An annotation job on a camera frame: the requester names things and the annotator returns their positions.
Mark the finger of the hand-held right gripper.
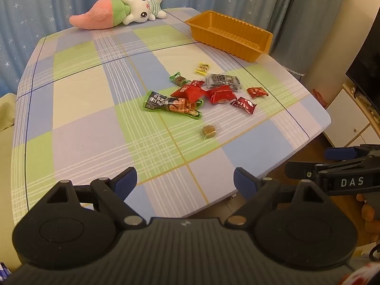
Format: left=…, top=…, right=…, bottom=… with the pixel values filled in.
left=284, top=161, right=319, bottom=182
left=324, top=146, right=367, bottom=161

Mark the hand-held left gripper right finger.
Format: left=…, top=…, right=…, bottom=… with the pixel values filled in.
left=233, top=167, right=327, bottom=228

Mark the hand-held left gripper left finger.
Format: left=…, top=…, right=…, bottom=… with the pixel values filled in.
left=44, top=167, right=147, bottom=226

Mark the large green snack packet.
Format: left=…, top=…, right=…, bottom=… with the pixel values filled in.
left=143, top=90, right=205, bottom=120

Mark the red orange snack packet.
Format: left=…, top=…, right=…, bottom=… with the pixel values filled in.
left=247, top=87, right=269, bottom=98

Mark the grey clear snack packet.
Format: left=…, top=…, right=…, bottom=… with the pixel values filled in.
left=205, top=73, right=242, bottom=93

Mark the large red snack packet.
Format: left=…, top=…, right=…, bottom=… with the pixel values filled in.
left=171, top=85, right=206, bottom=103

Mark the small green candy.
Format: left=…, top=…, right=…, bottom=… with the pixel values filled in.
left=169, top=72, right=192, bottom=86

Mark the orange plastic tray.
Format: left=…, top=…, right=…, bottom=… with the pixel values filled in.
left=185, top=10, right=274, bottom=63

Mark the orange plush toy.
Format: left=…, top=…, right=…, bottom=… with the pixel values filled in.
left=356, top=193, right=380, bottom=241

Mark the white cabinet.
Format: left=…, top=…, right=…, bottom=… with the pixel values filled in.
left=322, top=81, right=380, bottom=149

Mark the brown cube clear wrapped candy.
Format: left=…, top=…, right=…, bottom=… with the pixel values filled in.
left=200, top=123, right=219, bottom=140

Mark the checked pastel tablecloth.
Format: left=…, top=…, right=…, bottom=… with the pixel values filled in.
left=11, top=7, right=331, bottom=223

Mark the dark red snack packet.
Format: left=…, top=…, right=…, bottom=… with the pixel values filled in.
left=230, top=96, right=257, bottom=115

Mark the black television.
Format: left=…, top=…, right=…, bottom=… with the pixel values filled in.
left=345, top=3, right=380, bottom=107

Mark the red white printed cloth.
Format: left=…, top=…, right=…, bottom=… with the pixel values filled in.
left=338, top=264, right=380, bottom=285

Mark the white rabbit carrot plush toy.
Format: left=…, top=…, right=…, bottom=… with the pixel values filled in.
left=69, top=0, right=167, bottom=31

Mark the blue star curtain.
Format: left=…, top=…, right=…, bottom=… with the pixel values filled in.
left=0, top=0, right=297, bottom=97

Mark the black cable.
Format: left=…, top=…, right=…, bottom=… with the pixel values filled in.
left=369, top=242, right=380, bottom=262

